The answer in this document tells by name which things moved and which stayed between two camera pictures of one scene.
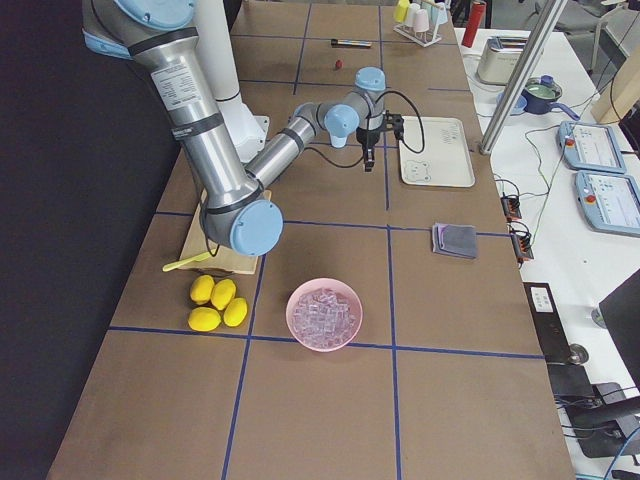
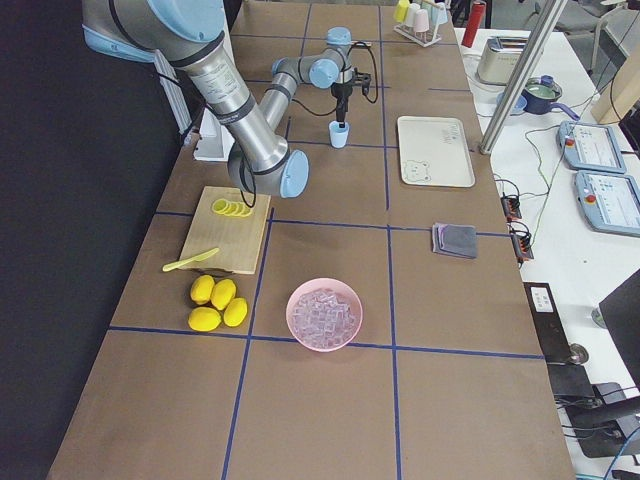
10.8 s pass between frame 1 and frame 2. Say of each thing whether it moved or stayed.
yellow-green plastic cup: stayed
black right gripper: moved
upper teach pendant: stayed
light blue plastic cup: stayed
